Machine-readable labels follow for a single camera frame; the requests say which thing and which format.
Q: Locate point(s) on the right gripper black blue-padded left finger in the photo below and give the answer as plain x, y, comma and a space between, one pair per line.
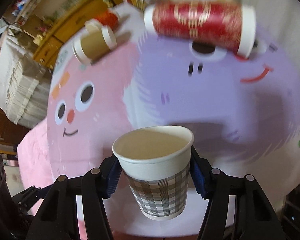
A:
57, 215

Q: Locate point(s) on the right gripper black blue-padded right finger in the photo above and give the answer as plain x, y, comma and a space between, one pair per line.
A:
240, 198

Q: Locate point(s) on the grey plaid paper cup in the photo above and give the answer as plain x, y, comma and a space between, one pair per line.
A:
156, 162

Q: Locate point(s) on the tall red patterned cup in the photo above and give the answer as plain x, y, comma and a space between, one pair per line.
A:
224, 24

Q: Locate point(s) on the brown kraft paper cup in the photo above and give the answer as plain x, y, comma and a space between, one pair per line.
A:
90, 47

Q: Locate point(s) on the small red paper cup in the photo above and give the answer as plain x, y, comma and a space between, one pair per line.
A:
107, 18

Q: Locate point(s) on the pink quilted blanket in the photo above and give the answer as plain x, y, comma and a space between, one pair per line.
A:
50, 150

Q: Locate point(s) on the cartoon monster tablecloth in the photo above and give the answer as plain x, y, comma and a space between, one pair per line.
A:
244, 114

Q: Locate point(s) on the white lace bed cover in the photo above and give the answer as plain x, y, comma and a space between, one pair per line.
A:
24, 83

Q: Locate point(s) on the wooden desk with drawers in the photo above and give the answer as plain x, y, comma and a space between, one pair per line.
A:
66, 25

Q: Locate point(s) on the wooden bookshelf hutch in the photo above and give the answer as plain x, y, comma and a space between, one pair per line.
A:
37, 15

